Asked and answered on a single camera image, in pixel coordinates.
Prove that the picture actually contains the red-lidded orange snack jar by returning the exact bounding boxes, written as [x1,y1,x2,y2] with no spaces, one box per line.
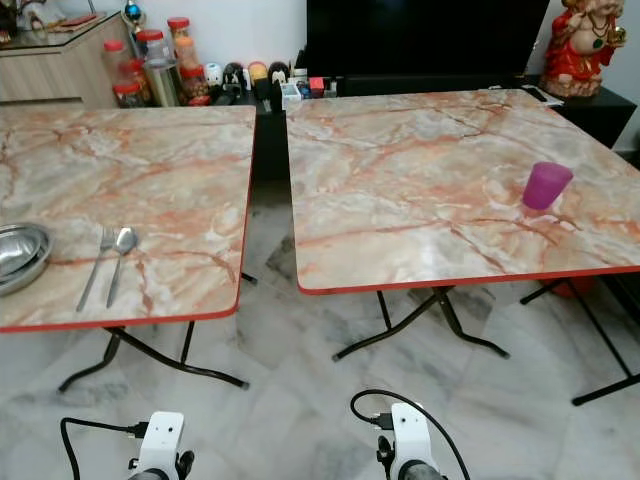
[167,17,199,71]

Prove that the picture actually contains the red-lidded clear jar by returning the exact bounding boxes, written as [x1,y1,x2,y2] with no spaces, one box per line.
[103,40,126,83]
[137,30,167,63]

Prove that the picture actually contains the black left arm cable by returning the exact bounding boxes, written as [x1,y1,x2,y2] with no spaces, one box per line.
[60,417,151,480]

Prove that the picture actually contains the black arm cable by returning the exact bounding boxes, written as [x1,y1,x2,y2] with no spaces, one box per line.
[350,389,471,480]
[60,417,151,480]

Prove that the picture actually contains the steel spoon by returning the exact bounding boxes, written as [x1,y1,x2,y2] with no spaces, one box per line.
[105,227,139,309]

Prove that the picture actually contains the steel canister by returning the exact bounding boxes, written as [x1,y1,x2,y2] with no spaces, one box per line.
[145,60,183,108]

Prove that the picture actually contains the marble-pattern folding table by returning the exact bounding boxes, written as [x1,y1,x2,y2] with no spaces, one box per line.
[0,105,257,391]
[286,88,640,361]

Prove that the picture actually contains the purple plastic cup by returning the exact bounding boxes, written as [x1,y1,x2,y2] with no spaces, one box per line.
[522,161,574,212]

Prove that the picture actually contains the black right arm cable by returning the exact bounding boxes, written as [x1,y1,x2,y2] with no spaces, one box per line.
[350,389,471,480]

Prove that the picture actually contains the short red-lidded jar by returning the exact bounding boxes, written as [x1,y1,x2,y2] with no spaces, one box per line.
[112,80,144,108]

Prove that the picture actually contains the white paper stack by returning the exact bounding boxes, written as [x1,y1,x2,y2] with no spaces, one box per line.
[520,86,566,106]

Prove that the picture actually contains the black metal stand legs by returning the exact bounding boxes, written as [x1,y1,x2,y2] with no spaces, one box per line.
[520,275,640,406]

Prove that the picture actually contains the red laughing figurine statue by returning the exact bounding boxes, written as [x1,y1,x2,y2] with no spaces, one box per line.
[540,0,616,99]

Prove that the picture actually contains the black flat television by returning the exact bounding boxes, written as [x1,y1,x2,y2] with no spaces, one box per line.
[305,0,553,79]

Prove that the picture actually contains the stainless steel bowl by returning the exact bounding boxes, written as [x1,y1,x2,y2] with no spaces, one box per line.
[0,222,53,296]

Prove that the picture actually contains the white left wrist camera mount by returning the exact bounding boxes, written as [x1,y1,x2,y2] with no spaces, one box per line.
[137,411,185,480]

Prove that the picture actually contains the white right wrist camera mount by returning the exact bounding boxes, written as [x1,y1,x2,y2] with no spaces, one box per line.
[390,402,436,471]

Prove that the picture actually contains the red-lidded dark snack jar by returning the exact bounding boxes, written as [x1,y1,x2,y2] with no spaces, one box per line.
[180,65,208,104]

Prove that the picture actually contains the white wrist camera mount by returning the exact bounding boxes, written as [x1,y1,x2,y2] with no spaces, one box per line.
[137,411,185,480]
[390,402,436,471]

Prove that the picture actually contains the steel fork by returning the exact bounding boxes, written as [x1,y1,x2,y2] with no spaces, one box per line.
[76,228,116,313]

